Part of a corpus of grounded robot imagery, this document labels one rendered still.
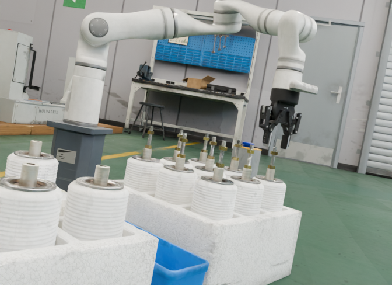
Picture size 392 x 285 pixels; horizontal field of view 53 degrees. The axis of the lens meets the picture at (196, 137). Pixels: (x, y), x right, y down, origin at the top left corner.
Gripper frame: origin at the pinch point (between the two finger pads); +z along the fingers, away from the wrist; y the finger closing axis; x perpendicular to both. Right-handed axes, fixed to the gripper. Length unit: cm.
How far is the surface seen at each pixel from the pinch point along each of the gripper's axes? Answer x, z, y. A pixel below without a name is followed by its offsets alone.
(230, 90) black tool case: -351, -47, -269
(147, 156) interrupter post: -15.7, 9.1, 29.3
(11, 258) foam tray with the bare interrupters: 25, 17, 68
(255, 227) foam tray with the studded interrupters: 11.6, 19.1, 13.8
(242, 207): 6.8, 16.0, 14.2
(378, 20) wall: -258, -181, -436
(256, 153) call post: -19.9, 5.4, -13.4
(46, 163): -4, 11, 57
